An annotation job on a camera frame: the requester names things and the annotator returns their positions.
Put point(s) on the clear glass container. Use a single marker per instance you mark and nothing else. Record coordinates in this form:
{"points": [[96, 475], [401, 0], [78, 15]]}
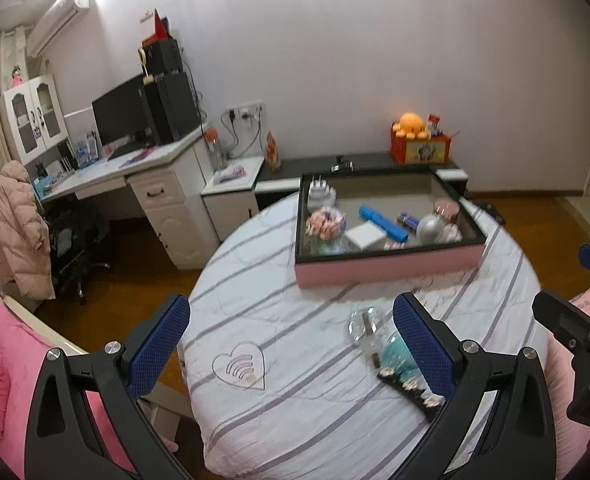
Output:
{"points": [[362, 330]]}

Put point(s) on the black speaker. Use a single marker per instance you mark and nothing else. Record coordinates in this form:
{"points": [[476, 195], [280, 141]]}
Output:
{"points": [[162, 55]]}

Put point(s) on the pink puffer jacket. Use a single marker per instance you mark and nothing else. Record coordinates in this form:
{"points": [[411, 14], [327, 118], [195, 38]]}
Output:
{"points": [[20, 230]]}

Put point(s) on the white desk with drawers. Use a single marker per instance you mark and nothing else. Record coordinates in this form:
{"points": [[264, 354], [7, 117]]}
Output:
{"points": [[175, 200]]}

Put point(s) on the pink box with black rim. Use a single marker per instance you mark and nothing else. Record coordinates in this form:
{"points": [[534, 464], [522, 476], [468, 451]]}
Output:
{"points": [[385, 267]]}

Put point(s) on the white square adapter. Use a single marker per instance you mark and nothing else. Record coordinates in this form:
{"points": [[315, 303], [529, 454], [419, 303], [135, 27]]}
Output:
{"points": [[362, 235]]}

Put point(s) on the black keyboard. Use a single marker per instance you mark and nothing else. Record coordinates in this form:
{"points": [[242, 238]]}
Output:
{"points": [[127, 151]]}

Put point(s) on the red storage box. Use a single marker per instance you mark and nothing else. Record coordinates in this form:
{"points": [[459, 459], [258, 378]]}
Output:
{"points": [[425, 150]]}

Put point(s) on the orange octopus plush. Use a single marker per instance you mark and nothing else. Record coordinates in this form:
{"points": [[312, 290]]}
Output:
{"points": [[410, 125]]}

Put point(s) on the white hutch cabinet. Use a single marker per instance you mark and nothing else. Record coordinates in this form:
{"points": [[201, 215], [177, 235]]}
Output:
{"points": [[25, 120]]}

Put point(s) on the white plug charger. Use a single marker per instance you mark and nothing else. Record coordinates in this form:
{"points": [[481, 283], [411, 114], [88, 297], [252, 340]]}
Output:
{"points": [[321, 192]]}

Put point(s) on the black slipper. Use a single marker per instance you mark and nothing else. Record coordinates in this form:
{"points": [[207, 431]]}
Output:
{"points": [[490, 212]]}

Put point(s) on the black rhinestone hair clip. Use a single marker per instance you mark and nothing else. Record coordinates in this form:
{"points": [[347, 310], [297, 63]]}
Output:
{"points": [[410, 387]]}

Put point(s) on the white nightstand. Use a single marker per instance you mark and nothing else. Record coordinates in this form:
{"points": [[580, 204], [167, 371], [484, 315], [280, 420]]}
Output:
{"points": [[227, 215]]}

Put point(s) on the teal silicone face brush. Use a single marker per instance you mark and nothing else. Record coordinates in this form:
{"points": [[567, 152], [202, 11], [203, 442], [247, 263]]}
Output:
{"points": [[395, 352]]}

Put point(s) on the cream bed frame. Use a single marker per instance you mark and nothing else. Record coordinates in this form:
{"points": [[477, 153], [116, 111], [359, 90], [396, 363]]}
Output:
{"points": [[35, 327]]}

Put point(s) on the white pink block cat toy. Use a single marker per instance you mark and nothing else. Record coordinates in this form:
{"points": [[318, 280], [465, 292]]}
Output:
{"points": [[394, 245]]}

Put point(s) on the black computer tower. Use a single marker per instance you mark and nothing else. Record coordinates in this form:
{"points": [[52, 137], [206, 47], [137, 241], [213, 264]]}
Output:
{"points": [[172, 107]]}

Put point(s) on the white instant camera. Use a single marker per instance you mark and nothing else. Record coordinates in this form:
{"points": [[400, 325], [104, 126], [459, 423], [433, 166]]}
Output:
{"points": [[432, 230]]}

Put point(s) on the black office chair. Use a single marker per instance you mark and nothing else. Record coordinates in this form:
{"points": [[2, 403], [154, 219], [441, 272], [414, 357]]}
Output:
{"points": [[70, 235]]}

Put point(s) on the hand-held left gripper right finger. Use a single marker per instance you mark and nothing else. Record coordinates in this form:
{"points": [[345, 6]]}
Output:
{"points": [[422, 345]]}

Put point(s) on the pink blanket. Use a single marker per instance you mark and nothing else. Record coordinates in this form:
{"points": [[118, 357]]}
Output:
{"points": [[5, 385]]}

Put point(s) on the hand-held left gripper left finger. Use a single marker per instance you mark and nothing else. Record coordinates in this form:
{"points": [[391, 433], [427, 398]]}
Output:
{"points": [[157, 347]]}

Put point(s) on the red white desk calendar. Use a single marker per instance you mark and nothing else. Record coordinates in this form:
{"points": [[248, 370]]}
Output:
{"points": [[152, 27]]}

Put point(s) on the blue comb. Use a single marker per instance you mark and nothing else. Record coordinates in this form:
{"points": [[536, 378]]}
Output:
{"points": [[382, 222]]}

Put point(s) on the pink printed cloth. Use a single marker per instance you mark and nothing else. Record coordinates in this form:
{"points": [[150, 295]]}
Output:
{"points": [[557, 375]]}

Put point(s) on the pink block donut toy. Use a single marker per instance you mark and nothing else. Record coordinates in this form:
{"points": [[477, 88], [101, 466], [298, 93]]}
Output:
{"points": [[325, 222]]}

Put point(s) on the black monitor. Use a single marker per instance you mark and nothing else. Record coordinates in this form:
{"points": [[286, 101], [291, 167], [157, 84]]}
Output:
{"points": [[120, 110]]}

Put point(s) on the wall power outlet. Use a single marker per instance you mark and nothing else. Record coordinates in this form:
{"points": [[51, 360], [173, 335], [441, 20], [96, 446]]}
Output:
{"points": [[247, 110]]}

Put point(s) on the white air conditioner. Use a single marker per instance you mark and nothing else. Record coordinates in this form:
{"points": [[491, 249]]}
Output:
{"points": [[60, 20]]}

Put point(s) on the clear bottle with orange cap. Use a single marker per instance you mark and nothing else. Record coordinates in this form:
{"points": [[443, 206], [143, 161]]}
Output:
{"points": [[216, 152]]}

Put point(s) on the rose gold jar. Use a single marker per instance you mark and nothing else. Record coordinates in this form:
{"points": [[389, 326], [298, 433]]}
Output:
{"points": [[447, 210]]}

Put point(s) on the small doll figure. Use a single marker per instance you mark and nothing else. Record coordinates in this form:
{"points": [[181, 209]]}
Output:
{"points": [[18, 77]]}

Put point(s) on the orange snack bag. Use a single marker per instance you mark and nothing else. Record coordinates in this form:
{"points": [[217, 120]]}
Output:
{"points": [[273, 152]]}

